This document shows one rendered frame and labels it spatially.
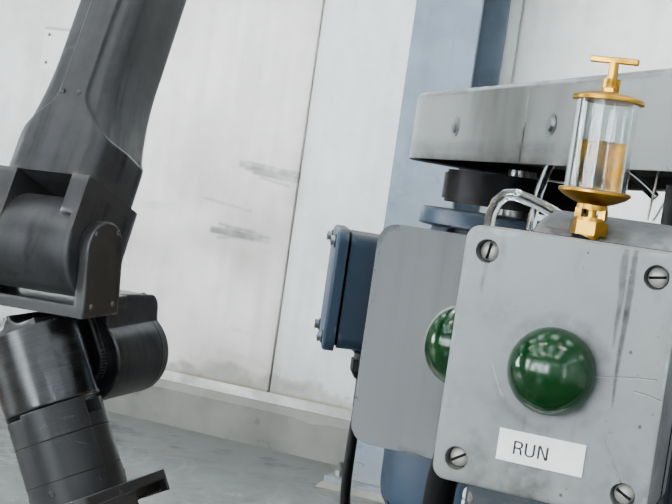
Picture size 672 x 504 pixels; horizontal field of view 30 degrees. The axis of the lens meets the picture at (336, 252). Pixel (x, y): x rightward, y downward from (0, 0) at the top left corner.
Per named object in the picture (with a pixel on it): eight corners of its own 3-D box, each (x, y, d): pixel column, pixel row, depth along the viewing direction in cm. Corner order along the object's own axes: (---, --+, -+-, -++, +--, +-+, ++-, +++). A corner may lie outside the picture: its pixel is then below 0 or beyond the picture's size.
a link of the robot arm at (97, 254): (-31, 206, 74) (90, 222, 71) (84, 205, 85) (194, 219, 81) (-44, 404, 75) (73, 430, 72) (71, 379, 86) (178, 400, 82)
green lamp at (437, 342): (407, 382, 45) (419, 300, 45) (433, 375, 48) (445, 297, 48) (474, 396, 44) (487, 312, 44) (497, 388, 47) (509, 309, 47)
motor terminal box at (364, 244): (310, 382, 93) (332, 227, 92) (308, 362, 103) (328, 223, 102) (420, 396, 94) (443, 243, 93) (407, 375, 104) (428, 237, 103)
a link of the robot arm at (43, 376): (-43, 332, 74) (31, 302, 71) (31, 322, 80) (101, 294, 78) (-9, 445, 73) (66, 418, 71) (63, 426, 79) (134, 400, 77)
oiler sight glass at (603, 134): (557, 183, 50) (570, 95, 49) (570, 187, 52) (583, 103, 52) (620, 192, 49) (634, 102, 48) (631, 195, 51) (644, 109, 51)
